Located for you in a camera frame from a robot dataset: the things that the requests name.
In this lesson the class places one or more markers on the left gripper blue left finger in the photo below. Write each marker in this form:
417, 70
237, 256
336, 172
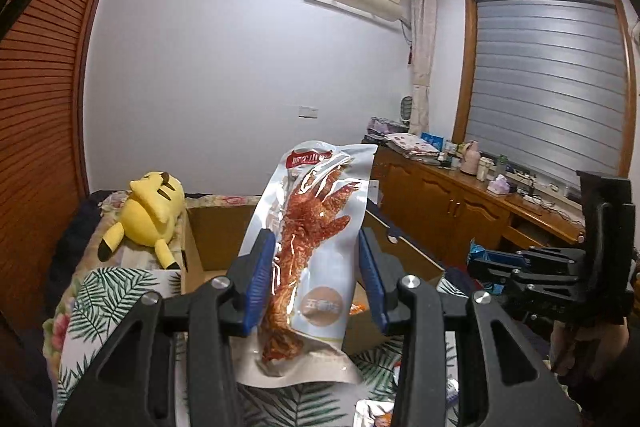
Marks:
257, 287

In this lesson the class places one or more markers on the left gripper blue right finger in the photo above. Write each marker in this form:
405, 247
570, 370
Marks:
371, 261

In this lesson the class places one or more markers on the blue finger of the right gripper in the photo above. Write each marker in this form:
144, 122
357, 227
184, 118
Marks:
535, 254
534, 278

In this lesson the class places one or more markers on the blue candy wrapper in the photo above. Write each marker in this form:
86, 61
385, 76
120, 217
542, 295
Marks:
478, 252

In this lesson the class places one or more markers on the chicken foot snack pouch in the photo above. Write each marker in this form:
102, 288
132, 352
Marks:
314, 204

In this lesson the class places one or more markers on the white duck snack pack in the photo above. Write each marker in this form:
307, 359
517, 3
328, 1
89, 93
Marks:
370, 413

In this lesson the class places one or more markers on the person's right hand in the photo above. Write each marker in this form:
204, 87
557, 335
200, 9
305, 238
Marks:
594, 348

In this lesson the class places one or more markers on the white power strip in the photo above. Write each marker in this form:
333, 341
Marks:
527, 205

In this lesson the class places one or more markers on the brown cardboard box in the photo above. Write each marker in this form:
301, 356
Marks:
240, 246

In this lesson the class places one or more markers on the pink tissue pack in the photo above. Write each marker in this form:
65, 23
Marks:
499, 186

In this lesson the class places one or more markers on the wooden sideboard cabinet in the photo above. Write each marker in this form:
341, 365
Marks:
442, 210

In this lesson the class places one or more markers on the pink thermos jug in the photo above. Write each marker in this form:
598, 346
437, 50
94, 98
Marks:
470, 158

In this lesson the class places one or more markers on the yellow Pikachu plush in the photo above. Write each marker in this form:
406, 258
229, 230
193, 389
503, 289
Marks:
148, 218

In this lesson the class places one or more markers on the grey window blind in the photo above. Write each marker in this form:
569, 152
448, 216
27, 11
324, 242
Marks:
549, 86

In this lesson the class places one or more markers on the folded floral cloth stack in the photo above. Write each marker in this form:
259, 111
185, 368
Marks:
410, 145

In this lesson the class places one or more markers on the small white fan heater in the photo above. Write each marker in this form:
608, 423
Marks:
406, 110

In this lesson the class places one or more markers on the beige floral curtain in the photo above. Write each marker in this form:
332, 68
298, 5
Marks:
423, 33

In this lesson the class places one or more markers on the wooden louvred wardrobe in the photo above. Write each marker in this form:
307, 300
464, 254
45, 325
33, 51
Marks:
43, 170

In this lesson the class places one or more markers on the white wall switch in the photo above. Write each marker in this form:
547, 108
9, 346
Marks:
308, 112

